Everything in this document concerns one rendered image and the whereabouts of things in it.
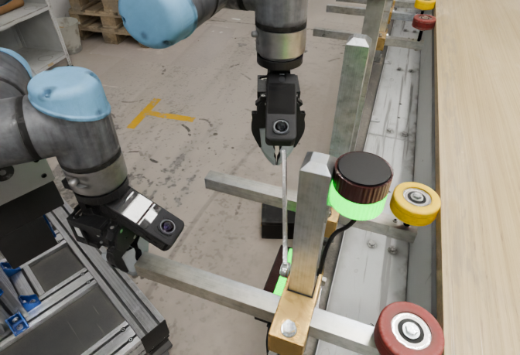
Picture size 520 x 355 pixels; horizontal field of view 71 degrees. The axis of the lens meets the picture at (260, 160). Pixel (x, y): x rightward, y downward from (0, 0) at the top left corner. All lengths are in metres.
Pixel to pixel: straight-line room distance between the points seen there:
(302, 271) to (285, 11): 0.35
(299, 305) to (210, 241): 1.21
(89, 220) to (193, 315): 1.03
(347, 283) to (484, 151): 0.40
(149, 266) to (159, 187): 1.43
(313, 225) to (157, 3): 0.30
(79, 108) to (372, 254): 0.74
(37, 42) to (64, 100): 3.24
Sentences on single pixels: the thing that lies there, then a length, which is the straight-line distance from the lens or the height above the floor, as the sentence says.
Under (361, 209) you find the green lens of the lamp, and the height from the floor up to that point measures 1.08.
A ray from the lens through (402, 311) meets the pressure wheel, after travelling 0.55.
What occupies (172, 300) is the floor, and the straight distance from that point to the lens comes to 1.61.
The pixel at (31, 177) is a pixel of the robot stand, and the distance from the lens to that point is 0.76.
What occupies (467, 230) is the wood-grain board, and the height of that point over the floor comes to 0.90.
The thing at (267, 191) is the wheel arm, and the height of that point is 0.83.
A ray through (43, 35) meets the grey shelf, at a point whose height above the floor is 0.26.
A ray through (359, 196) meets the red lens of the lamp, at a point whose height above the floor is 1.10.
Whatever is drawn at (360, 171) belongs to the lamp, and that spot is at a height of 1.11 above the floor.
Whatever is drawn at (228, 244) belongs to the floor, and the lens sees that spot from 1.73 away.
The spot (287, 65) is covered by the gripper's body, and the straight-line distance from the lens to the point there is 0.56.
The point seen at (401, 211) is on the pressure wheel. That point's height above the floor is 0.89.
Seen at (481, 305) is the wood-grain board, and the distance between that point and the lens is 0.61.
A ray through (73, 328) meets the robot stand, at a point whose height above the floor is 0.21.
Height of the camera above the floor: 1.36
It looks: 39 degrees down
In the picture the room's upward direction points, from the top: straight up
